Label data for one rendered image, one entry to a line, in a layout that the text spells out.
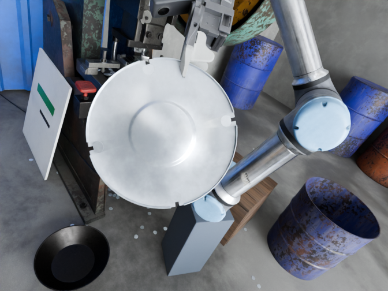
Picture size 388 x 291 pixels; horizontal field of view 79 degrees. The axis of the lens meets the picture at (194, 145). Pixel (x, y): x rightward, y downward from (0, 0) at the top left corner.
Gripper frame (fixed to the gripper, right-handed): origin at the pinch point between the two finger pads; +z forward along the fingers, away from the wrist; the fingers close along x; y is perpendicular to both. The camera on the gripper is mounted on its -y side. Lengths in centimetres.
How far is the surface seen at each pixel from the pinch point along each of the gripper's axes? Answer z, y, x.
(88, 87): -6, -28, 46
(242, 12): -61, 24, 48
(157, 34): -42, -10, 56
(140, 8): -43, -18, 45
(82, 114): 3, -29, 52
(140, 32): -40, -17, 55
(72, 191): 36, -37, 106
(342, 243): 31, 102, 60
